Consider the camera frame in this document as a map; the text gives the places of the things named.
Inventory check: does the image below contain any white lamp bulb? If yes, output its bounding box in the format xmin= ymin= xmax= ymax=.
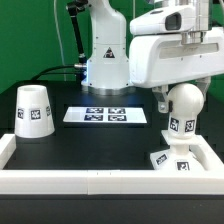
xmin=168 ymin=83 xmax=204 ymax=139

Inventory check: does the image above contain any black cable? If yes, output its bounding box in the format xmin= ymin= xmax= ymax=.
xmin=30 ymin=65 xmax=88 ymax=82

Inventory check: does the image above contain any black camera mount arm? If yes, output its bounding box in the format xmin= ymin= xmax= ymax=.
xmin=66 ymin=0 xmax=88 ymax=65

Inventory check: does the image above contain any white lamp shade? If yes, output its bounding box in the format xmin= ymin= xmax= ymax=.
xmin=15 ymin=85 xmax=55 ymax=138

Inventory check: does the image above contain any white lamp base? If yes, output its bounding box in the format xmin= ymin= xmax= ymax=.
xmin=150 ymin=130 xmax=204 ymax=171

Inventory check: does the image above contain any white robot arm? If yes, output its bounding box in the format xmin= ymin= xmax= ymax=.
xmin=82 ymin=0 xmax=224 ymax=113

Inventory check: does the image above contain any white U-shaped frame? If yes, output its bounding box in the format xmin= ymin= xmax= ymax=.
xmin=0 ymin=134 xmax=224 ymax=195

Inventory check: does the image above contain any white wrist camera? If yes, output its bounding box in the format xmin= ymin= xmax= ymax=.
xmin=130 ymin=5 xmax=196 ymax=35

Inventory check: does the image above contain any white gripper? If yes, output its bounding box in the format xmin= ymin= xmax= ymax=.
xmin=129 ymin=27 xmax=224 ymax=113

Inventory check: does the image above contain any white marker plate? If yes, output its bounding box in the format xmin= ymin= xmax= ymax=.
xmin=63 ymin=107 xmax=147 ymax=124

